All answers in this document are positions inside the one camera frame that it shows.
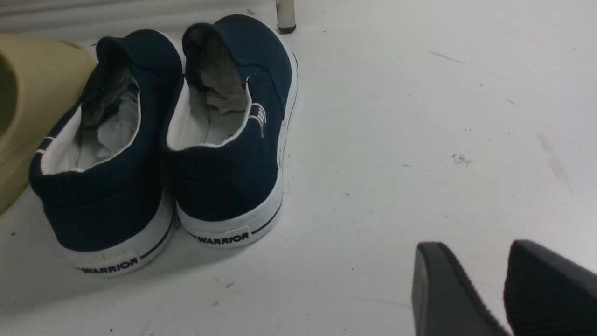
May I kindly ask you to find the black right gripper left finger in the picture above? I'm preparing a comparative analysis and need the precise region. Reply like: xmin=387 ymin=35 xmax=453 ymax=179
xmin=411 ymin=242 xmax=510 ymax=336

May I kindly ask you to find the navy slip-on shoe, left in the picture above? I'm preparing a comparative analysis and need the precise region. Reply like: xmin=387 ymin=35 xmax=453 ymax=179
xmin=28 ymin=29 xmax=184 ymax=277

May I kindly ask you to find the navy slip-on shoe, right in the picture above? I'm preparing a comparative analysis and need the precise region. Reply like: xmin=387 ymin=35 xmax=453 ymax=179
xmin=160 ymin=14 xmax=299 ymax=248

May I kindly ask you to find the steel shoe rack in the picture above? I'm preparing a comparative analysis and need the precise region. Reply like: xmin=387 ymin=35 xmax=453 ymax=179
xmin=275 ymin=0 xmax=297 ymax=35

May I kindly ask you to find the beige foam slide, right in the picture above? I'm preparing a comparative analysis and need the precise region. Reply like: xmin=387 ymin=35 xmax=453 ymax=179
xmin=0 ymin=34 xmax=97 ymax=212

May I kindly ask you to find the navy slip-on shoe, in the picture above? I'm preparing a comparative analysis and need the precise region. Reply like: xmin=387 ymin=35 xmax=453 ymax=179
xmin=28 ymin=29 xmax=184 ymax=277
xmin=160 ymin=14 xmax=299 ymax=248

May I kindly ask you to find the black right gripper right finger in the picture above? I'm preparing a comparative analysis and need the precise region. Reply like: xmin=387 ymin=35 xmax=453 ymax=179
xmin=504 ymin=240 xmax=597 ymax=336

